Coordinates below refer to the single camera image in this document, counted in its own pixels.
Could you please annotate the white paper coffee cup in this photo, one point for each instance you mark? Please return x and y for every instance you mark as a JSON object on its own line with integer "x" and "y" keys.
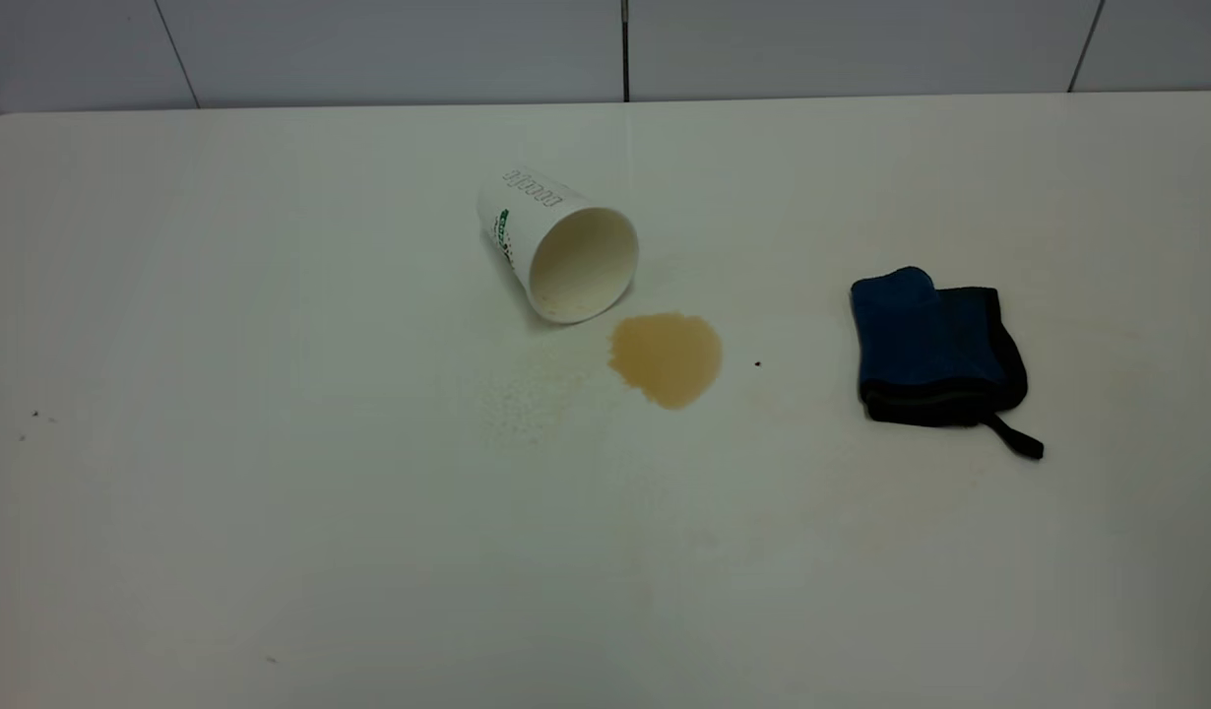
{"x": 541, "y": 222}

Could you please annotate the brown coffee spill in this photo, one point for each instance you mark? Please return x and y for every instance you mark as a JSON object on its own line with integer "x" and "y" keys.
{"x": 667, "y": 359}

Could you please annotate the blue black cleaning cloth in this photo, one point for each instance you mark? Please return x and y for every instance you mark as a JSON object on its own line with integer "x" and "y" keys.
{"x": 925, "y": 340}

